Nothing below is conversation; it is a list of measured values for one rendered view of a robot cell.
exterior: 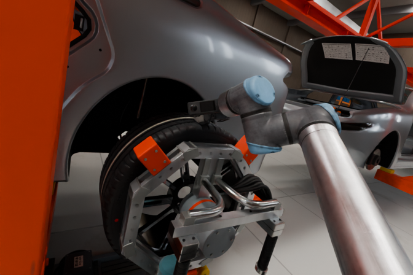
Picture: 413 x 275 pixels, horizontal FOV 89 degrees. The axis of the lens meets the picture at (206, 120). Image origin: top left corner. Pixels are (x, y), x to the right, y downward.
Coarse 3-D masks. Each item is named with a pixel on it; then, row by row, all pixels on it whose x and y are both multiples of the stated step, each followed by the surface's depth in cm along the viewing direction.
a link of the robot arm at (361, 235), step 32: (288, 128) 54; (320, 128) 48; (320, 160) 42; (352, 160) 41; (320, 192) 38; (352, 192) 34; (352, 224) 31; (384, 224) 30; (352, 256) 28; (384, 256) 26
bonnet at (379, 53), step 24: (312, 48) 364; (336, 48) 329; (360, 48) 301; (384, 48) 276; (312, 72) 395; (336, 72) 356; (360, 72) 324; (384, 72) 297; (360, 96) 337; (384, 96) 308
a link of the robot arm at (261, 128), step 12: (252, 120) 58; (264, 120) 57; (276, 120) 56; (252, 132) 58; (264, 132) 56; (276, 132) 55; (252, 144) 58; (264, 144) 56; (276, 144) 57; (288, 144) 57
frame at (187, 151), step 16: (192, 144) 75; (208, 144) 80; (224, 144) 85; (176, 160) 70; (240, 160) 86; (144, 176) 70; (160, 176) 70; (240, 176) 93; (128, 192) 69; (144, 192) 67; (128, 208) 68; (240, 208) 99; (128, 224) 68; (128, 240) 69; (128, 256) 71; (144, 256) 74
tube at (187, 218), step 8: (208, 160) 75; (208, 168) 76; (200, 176) 75; (208, 176) 77; (200, 184) 76; (208, 184) 72; (216, 192) 68; (216, 200) 65; (208, 208) 58; (216, 208) 59; (184, 216) 54; (192, 216) 54; (200, 216) 56; (208, 216) 57; (184, 224) 54; (192, 224) 55
